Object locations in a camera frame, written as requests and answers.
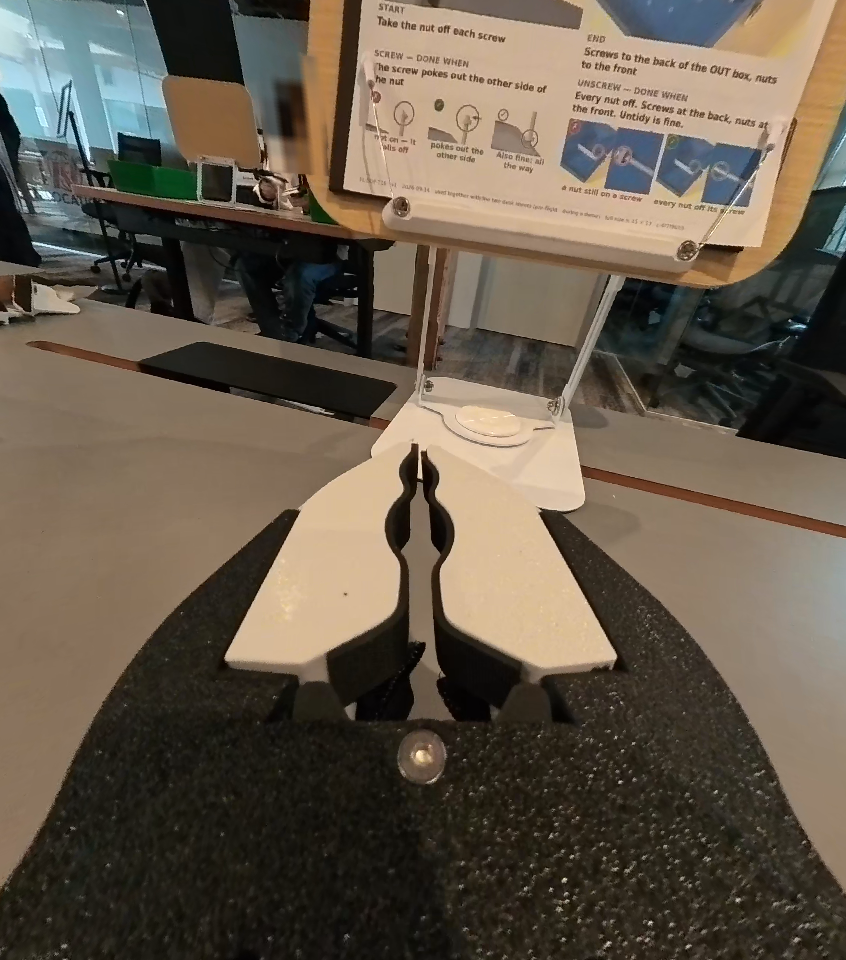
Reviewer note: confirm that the black desk mat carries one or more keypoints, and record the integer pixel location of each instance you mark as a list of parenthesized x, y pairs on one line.
[(273, 375)]

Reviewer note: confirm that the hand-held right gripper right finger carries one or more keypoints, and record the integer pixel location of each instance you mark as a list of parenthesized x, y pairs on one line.
[(520, 592)]

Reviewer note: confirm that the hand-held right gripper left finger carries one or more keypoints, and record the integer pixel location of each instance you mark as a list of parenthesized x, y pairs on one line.
[(318, 592)]

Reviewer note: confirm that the wooden office table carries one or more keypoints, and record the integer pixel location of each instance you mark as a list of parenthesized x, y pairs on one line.
[(228, 210)]

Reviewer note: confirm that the white document stand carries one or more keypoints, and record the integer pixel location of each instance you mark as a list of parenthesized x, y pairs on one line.
[(498, 442)]

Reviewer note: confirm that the small white framed screen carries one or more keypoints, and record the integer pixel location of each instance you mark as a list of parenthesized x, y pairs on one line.
[(217, 180)]

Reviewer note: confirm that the printed instruction sheet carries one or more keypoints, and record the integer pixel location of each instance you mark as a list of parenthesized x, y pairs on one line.
[(573, 105)]

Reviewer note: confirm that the black mesh office chair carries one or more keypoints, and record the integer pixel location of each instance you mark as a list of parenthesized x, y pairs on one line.
[(827, 330)]

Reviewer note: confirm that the small wooden stand board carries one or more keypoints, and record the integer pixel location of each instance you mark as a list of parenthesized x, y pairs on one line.
[(209, 120)]

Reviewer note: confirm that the green storage bin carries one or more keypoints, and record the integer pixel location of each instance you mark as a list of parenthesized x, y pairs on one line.
[(153, 178)]

